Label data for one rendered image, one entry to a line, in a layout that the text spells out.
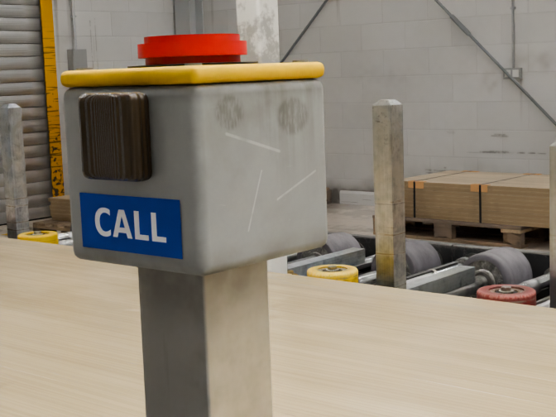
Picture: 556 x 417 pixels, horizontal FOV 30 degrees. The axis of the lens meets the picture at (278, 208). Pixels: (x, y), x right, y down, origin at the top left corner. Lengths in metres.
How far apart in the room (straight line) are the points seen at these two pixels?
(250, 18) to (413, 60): 7.22
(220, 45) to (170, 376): 0.12
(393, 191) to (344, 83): 7.62
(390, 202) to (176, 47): 1.29
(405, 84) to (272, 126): 8.51
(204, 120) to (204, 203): 0.03
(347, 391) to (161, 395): 0.65
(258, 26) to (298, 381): 0.71
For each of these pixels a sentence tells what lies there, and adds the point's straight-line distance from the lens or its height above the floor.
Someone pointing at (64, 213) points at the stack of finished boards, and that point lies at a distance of 7.96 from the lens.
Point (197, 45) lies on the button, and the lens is 0.37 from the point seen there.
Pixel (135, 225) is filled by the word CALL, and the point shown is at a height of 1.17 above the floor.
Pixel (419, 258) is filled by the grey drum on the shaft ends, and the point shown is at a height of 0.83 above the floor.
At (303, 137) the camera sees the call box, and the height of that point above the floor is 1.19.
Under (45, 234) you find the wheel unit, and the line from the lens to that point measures 2.13.
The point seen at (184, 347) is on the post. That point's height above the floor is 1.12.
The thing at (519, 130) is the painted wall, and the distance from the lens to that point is 8.36.
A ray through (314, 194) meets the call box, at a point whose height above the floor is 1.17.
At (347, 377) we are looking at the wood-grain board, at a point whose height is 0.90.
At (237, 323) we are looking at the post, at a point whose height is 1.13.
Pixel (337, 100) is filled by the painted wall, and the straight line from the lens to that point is 9.30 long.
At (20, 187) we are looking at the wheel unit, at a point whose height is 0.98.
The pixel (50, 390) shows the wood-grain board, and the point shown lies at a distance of 1.10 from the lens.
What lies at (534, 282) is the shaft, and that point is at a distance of 1.97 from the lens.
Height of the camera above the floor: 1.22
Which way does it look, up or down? 8 degrees down
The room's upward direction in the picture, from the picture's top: 2 degrees counter-clockwise
